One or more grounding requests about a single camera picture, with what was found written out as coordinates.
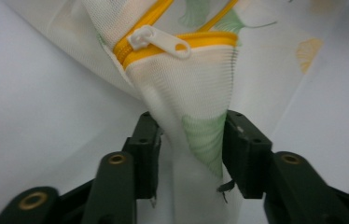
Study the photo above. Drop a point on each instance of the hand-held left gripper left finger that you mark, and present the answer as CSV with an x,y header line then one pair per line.
x,y
146,161

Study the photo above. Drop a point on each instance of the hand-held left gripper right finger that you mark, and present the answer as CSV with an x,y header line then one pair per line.
x,y
247,158

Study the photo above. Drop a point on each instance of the leaf print mesh laundry bag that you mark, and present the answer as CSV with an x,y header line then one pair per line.
x,y
188,87

